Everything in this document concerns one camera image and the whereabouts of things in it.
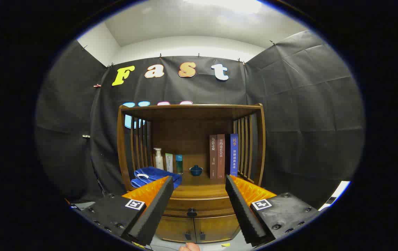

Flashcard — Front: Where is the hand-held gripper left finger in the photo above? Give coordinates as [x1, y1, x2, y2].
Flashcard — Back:
[75, 176, 175, 246]

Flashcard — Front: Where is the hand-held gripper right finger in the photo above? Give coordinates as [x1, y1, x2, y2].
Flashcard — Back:
[225, 174, 321, 247]

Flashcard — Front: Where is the wooden countertop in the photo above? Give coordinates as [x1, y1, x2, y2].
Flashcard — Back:
[129, 171, 255, 199]

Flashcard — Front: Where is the wooden cabinet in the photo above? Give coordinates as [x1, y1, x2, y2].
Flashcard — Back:
[116, 103, 266, 243]

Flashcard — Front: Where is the folded blue towel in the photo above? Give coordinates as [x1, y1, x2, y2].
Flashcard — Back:
[131, 167, 182, 189]

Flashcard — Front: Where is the white pump bottle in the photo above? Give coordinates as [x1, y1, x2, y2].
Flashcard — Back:
[154, 148, 164, 170]

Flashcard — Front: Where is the blue book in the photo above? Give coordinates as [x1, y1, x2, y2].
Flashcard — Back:
[225, 134, 239, 177]

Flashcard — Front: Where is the reddish brown book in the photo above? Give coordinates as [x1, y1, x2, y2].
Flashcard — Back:
[217, 134, 226, 179]

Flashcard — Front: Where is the dark brown book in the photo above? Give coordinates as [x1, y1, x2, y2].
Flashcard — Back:
[209, 135, 218, 179]

